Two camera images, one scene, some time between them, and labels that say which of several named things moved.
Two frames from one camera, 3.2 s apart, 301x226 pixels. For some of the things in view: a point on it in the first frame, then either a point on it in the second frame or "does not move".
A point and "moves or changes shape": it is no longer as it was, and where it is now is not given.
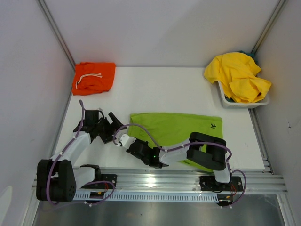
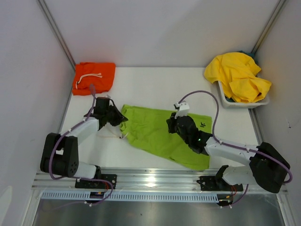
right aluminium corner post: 272,21 does not move
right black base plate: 210,183 does not move
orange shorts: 93,77 does not move
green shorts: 171,131 moves or changes shape
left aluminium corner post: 46,12 does not move
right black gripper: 145,142 → 171,122
